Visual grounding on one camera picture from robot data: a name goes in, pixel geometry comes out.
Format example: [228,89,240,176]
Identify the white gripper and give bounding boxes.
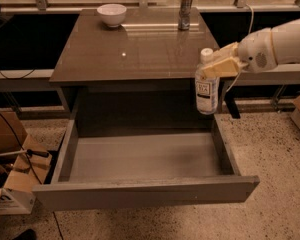
[202,28,278,78]

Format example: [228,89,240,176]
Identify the clear plastic bottle white cap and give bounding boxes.
[195,48,220,115]

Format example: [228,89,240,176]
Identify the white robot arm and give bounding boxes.
[198,19,300,78]

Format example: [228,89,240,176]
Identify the grey cabinet with glossy top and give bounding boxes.
[49,7,237,137]

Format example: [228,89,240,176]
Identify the open grey drawer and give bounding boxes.
[32,89,261,213]

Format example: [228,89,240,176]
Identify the crushed silver can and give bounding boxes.
[178,0,193,31]

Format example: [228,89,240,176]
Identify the white ceramic bowl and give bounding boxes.
[97,4,127,28]

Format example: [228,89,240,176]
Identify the brown cardboard box left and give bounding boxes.
[0,112,52,215]

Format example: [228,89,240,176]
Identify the white cable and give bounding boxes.
[225,4,255,94]

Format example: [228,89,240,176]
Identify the black-handled tool in box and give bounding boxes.
[0,149,49,158]

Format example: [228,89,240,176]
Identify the black cable on floor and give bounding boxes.
[0,107,65,240]

